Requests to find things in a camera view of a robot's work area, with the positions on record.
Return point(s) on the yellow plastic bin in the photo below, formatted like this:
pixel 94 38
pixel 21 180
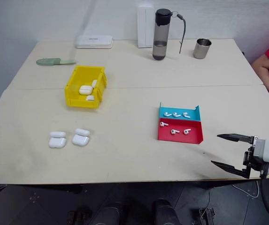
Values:
pixel 73 93

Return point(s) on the dark rounded shape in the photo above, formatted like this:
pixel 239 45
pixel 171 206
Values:
pixel 110 216
pixel 164 212

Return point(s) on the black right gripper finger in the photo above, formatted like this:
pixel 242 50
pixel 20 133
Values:
pixel 237 170
pixel 238 137

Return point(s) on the grey transparent water bottle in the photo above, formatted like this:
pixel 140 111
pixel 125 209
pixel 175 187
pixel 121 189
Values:
pixel 161 35

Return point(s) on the red tray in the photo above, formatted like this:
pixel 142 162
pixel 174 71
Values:
pixel 193 136

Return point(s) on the black floor bracket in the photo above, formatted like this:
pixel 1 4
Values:
pixel 206 215

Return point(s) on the tall white carton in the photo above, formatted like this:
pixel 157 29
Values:
pixel 144 28

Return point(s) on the green flat tool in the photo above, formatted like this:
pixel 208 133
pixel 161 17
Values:
pixel 48 62

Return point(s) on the flat white box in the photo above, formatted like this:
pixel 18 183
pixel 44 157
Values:
pixel 94 41

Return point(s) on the person's bare forearm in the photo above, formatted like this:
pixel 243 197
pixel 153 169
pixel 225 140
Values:
pixel 263 70

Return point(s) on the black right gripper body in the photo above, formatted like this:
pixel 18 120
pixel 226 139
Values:
pixel 250 159

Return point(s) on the steel cup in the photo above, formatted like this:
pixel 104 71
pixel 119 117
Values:
pixel 202 48

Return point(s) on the blue tray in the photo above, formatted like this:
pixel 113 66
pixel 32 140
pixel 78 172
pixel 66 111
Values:
pixel 193 113

